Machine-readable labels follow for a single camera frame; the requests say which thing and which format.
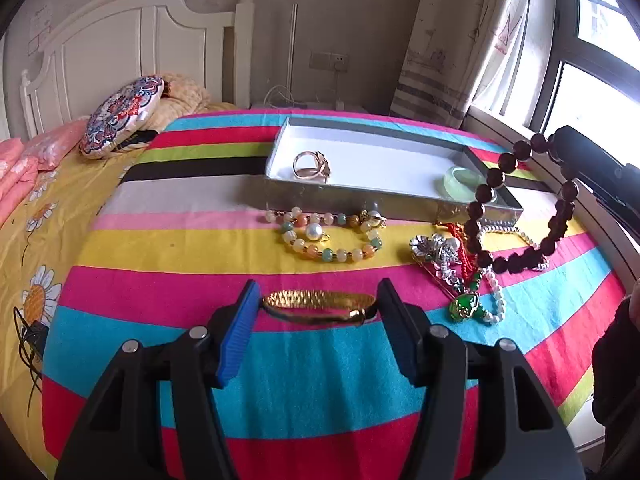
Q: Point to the dark cloth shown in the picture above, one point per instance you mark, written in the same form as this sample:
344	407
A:
137	140

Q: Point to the pale green jade bangle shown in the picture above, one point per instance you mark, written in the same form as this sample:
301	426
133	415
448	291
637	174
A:
452	180

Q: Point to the white pearl pendant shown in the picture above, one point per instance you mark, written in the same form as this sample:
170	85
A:
314	231

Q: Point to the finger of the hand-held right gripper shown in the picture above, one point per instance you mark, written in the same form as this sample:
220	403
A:
625	217
590	160

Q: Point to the person's right forearm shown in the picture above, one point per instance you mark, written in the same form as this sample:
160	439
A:
617	385

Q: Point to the red coral bead strand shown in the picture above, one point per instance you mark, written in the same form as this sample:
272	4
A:
457	240

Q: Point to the round patterned cushion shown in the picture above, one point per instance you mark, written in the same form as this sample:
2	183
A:
120	115

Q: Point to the boat print curtain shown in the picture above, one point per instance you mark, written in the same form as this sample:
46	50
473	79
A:
450	35

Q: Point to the silver flower brooch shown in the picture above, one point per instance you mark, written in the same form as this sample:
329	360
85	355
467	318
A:
435	250

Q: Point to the beige fluffy blanket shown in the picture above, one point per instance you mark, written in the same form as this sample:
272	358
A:
185	97

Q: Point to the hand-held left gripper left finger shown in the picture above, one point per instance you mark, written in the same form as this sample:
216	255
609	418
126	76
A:
240	330

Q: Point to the grey cardboard jewelry box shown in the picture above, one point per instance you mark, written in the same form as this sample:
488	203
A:
380	165

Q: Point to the cream wooden bed headboard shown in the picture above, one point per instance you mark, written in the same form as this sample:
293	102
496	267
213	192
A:
120	45

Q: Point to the slim white desk lamp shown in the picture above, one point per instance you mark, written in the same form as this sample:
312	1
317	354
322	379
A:
295	55

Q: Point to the pink quilt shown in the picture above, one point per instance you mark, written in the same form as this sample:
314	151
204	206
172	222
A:
20	165

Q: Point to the colourful striped cloth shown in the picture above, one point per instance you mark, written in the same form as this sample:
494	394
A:
150	270

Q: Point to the gold textured bangle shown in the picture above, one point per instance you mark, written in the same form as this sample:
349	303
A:
320	297

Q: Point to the grey wall socket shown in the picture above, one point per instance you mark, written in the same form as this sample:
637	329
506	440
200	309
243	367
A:
327	61

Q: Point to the rose gold rings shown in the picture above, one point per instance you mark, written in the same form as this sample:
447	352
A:
322	165

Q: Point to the yellow daisy bedsheet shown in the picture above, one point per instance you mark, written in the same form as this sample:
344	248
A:
75	195

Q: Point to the white nightstand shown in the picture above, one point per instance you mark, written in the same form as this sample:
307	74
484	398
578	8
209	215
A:
320	106

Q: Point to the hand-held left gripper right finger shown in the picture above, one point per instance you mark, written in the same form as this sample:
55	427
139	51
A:
400	330

